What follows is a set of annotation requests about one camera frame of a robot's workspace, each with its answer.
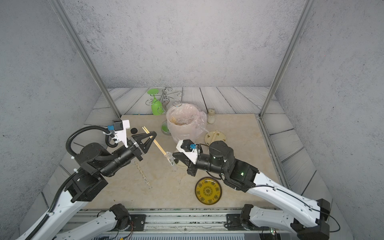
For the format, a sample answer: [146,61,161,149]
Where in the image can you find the clear plastic wrapper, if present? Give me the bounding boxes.
[165,152,177,167]

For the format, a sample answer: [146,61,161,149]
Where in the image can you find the chopsticks pair two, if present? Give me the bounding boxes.
[142,127,167,156]

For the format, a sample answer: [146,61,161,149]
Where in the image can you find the chopsticks pair one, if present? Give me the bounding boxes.
[135,161,152,189]

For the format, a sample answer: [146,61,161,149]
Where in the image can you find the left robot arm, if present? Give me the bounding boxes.
[19,126,157,240]

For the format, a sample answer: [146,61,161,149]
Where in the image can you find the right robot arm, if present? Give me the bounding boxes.
[172,140,332,240]

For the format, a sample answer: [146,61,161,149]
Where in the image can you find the bare chopsticks in bin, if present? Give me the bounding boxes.
[170,117,188,126]

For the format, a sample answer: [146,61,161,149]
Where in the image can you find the yellow patterned round plate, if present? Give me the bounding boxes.
[195,177,223,205]

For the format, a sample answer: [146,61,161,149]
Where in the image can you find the green plastic goblet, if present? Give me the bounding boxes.
[146,89,165,116]

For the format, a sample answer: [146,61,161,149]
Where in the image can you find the white trash bin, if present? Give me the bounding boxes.
[166,103,202,144]

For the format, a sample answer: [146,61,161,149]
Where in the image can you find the small cream bottle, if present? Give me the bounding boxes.
[207,109,216,124]

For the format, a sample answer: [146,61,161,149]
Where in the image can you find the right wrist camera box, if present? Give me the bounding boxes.
[176,140,198,164]

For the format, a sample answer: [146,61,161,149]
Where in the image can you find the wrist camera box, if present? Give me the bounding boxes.
[176,140,198,164]
[107,120,130,148]

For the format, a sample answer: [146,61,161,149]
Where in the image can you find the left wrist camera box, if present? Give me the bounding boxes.
[107,120,130,148]

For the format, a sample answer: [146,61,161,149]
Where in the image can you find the chrome wire cup rack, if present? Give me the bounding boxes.
[145,86,184,136]

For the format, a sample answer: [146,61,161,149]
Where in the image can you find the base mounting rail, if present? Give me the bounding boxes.
[59,206,316,240]

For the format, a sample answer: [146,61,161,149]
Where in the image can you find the metal corner post left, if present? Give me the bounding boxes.
[49,0,122,118]

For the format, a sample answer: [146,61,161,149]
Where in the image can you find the metal corner post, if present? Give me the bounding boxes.
[49,0,122,118]
[259,0,316,119]

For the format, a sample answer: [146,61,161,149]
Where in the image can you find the metal corner post right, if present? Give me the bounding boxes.
[259,0,316,119]

